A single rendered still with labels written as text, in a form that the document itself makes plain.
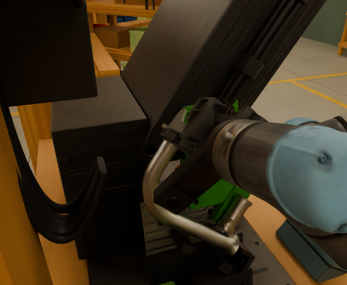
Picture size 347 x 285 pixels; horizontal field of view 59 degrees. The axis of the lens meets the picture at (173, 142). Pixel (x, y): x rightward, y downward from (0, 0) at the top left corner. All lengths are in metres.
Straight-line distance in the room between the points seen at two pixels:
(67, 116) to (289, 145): 0.48
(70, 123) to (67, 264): 0.37
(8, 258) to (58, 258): 0.53
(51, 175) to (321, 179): 0.99
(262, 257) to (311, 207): 0.57
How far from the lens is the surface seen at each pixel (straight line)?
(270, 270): 0.78
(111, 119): 0.60
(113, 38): 3.67
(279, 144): 0.25
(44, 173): 1.15
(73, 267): 0.82
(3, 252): 0.31
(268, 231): 0.86
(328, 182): 0.23
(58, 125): 0.61
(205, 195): 0.63
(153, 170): 0.54
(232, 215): 0.64
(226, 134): 0.32
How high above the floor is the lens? 1.49
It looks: 29 degrees down
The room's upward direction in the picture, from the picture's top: straight up
